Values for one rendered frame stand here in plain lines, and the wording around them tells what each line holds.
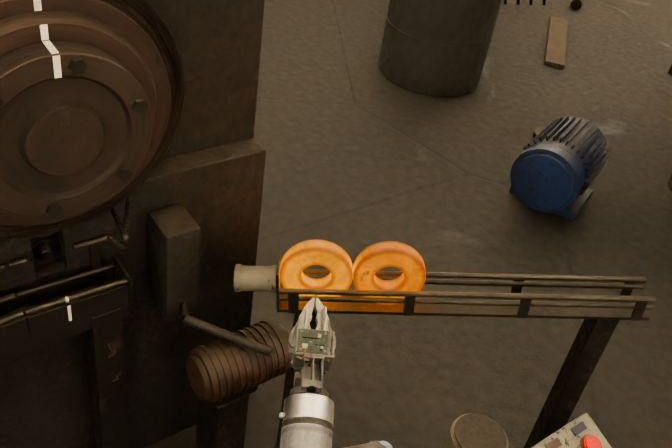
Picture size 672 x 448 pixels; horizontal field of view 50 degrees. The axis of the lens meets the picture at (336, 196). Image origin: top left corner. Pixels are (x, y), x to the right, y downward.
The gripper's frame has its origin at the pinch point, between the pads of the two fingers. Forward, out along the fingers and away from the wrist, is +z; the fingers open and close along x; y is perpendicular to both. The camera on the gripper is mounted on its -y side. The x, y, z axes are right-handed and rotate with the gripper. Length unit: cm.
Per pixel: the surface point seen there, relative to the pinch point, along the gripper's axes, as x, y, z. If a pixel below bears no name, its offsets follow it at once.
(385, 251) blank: -13.5, 4.3, 11.7
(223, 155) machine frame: 22.1, 6.6, 30.2
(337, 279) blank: -4.8, -4.1, 8.9
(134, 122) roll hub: 33, 40, 8
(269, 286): 9.3, -6.6, 7.0
